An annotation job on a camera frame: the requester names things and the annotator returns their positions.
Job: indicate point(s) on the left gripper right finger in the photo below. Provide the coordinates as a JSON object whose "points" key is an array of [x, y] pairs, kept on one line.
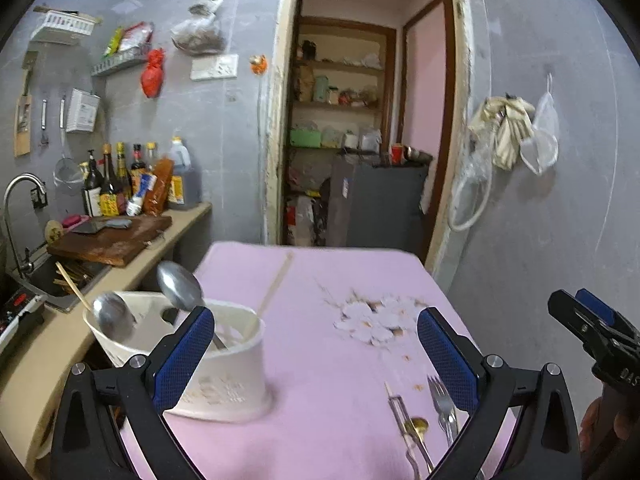
{"points": [[543, 443]]}

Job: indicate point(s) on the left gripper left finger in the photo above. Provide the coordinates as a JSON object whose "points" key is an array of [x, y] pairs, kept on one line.
{"points": [[86, 441]]}

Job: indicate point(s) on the large steel spoon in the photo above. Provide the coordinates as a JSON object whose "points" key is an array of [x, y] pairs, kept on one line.
{"points": [[114, 317]]}

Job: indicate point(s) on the white plastic utensil holder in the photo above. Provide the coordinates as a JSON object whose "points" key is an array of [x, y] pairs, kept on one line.
{"points": [[229, 385]]}

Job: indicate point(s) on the steel fork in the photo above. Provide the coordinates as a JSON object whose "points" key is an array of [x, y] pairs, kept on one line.
{"points": [[444, 406]]}

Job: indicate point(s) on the small gold spoon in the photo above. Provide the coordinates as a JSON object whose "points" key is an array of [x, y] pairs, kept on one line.
{"points": [[416, 428]]}

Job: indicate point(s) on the steel tongs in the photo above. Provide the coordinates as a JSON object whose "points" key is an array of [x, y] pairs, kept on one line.
{"points": [[414, 463]]}

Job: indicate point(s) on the person's right hand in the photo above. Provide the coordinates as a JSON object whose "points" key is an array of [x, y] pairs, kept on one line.
{"points": [[608, 422]]}

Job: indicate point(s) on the wooden cutting board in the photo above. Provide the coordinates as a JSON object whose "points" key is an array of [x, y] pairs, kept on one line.
{"points": [[111, 247]]}

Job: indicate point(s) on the steel sink faucet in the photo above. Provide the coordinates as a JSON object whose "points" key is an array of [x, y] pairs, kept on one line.
{"points": [[21, 220]]}

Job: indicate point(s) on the cleaver knife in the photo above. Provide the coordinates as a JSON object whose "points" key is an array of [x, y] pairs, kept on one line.
{"points": [[96, 225]]}

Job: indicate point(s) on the yellow label sauce bottle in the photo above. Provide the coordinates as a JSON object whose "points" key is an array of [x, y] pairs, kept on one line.
{"points": [[112, 198]]}

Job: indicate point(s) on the orange snack packet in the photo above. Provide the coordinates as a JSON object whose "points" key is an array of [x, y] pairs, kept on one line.
{"points": [[157, 194]]}

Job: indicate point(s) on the pink floral table cloth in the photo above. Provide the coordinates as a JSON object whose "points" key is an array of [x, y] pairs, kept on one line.
{"points": [[330, 418]]}

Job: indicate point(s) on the large oil jug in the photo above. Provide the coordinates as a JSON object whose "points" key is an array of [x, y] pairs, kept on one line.
{"points": [[185, 185]]}

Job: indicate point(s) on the clear hanging plastic bag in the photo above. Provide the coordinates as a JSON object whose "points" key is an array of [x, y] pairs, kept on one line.
{"points": [[540, 150]]}

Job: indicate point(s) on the dark soy sauce bottle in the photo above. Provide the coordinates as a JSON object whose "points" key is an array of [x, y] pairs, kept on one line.
{"points": [[92, 187]]}

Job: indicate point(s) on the hanging mesh strainer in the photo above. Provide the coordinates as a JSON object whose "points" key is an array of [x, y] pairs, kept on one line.
{"points": [[67, 175]]}

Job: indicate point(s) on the dark grey cabinet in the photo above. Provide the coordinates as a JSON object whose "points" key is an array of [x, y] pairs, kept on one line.
{"points": [[373, 204]]}

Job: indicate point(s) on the white hanging box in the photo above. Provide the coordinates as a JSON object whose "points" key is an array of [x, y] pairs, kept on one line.
{"points": [[82, 112]]}

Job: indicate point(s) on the red cup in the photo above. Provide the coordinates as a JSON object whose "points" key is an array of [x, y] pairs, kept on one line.
{"points": [[397, 154]]}

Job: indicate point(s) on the hanging wooden board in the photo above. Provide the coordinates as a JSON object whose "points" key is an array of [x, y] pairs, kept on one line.
{"points": [[23, 113]]}

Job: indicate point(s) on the green box on shelf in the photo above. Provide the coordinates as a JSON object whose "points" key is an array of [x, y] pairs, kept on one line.
{"points": [[305, 138]]}

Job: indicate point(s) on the red plastic bag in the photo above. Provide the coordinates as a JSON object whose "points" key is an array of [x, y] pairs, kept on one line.
{"points": [[153, 75]]}

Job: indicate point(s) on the hanging clear bag of goods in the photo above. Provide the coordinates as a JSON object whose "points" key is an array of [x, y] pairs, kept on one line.
{"points": [[200, 33]]}

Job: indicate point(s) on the metal wall spice rack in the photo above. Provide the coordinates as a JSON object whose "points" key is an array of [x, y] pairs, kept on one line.
{"points": [[120, 61]]}

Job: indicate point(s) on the white wall socket panel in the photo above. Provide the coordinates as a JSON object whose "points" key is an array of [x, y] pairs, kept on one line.
{"points": [[218, 66]]}

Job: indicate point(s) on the orange wall hook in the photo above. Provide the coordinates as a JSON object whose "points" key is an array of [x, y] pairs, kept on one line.
{"points": [[258, 64]]}

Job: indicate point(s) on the white wall basket shelf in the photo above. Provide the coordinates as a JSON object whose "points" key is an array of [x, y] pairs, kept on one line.
{"points": [[63, 27]]}

